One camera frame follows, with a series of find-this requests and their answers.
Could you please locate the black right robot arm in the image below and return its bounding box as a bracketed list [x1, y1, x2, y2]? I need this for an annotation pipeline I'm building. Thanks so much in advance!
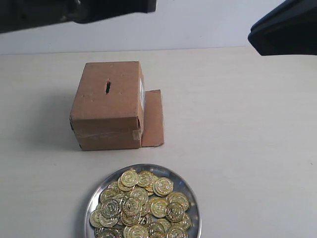
[248, 0, 317, 56]

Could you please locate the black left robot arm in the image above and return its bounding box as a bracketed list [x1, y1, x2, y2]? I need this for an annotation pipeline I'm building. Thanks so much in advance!
[0, 0, 157, 34]

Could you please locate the cardboard box with slot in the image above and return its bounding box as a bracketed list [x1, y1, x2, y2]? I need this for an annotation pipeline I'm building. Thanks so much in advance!
[70, 61, 164, 151]

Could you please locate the round steel plate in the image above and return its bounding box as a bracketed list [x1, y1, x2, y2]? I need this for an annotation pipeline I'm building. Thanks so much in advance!
[82, 164, 202, 238]

